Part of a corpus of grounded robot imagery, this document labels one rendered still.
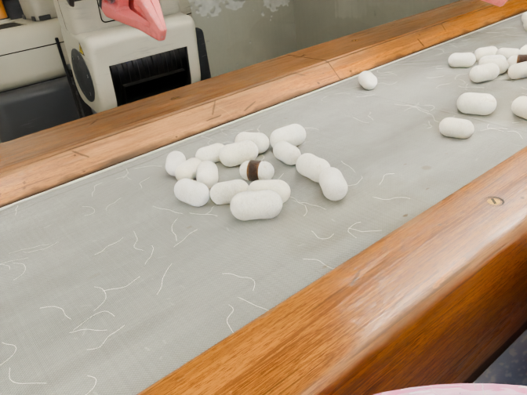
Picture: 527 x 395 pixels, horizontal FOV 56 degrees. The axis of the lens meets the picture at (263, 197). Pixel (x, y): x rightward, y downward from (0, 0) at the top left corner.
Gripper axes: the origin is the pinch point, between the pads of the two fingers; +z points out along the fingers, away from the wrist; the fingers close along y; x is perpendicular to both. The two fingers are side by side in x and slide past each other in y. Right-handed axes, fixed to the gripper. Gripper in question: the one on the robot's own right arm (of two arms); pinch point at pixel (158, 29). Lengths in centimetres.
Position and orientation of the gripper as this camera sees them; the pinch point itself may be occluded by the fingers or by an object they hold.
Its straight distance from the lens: 50.1
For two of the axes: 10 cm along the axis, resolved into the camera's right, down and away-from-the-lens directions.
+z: 5.5, 8.0, -2.4
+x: -3.0, 4.6, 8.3
